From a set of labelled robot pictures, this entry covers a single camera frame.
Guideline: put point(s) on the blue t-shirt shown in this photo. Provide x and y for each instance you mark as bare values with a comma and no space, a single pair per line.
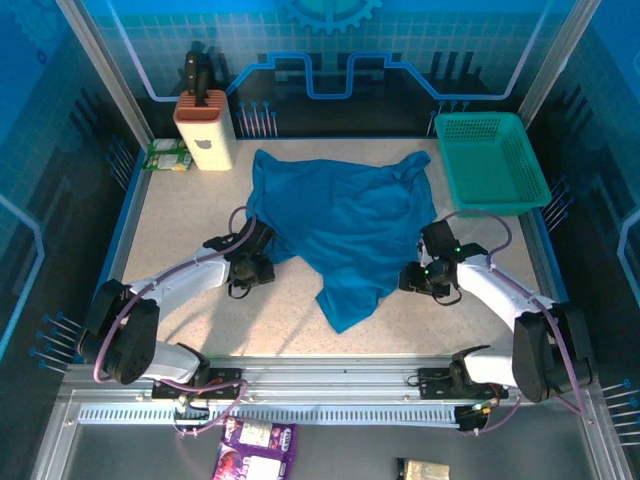
350,215

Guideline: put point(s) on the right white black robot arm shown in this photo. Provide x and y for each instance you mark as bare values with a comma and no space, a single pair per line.
490,290

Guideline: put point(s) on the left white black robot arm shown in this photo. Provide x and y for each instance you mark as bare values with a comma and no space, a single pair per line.
190,277

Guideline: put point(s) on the green plastic mesh basket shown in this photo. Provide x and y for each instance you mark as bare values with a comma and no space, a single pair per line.
480,160

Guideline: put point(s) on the white knife block, terracotta top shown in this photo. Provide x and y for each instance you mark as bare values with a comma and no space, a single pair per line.
205,150

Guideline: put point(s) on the green snack packet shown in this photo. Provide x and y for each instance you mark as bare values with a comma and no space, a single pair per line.
167,145
167,161

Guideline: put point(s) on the purple snack bag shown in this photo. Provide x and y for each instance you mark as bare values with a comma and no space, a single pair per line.
250,450

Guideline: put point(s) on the dark gold foil packet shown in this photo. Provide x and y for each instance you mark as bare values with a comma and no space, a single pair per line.
425,471

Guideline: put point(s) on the aluminium table side rail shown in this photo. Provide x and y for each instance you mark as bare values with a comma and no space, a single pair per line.
129,240
539,255

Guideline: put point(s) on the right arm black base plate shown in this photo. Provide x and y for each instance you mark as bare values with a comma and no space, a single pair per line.
430,382

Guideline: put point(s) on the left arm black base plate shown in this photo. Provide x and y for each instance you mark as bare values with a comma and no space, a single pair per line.
227,380

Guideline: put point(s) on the aluminium mounting rail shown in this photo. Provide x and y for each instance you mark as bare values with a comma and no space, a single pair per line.
325,375

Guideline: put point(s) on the aluminium frame post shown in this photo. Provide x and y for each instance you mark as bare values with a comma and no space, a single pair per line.
557,57
105,70

